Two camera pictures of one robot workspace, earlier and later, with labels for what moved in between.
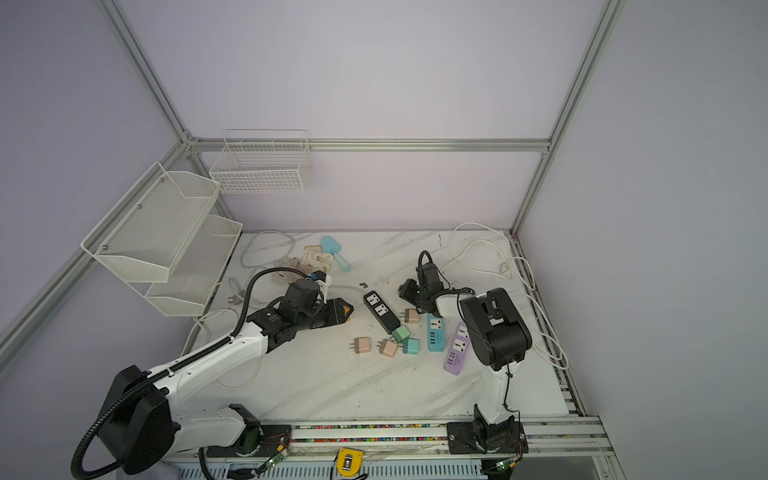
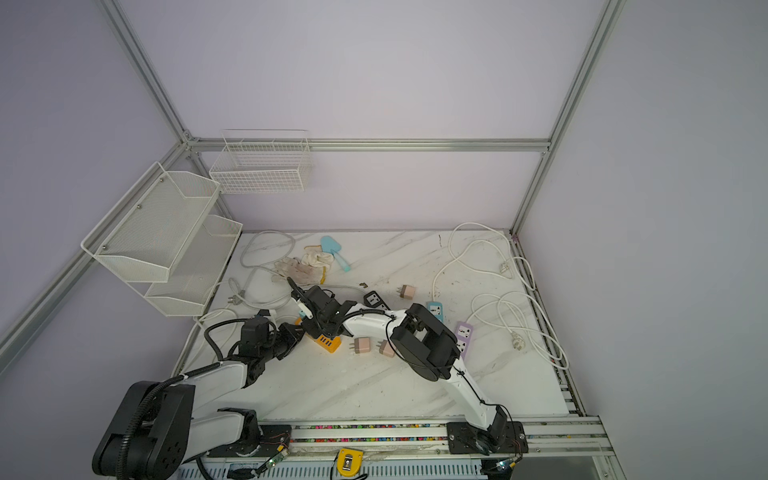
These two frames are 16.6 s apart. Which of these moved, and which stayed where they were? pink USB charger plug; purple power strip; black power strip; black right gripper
Moved: black right gripper
Stayed: pink USB charger plug; purple power strip; black power strip
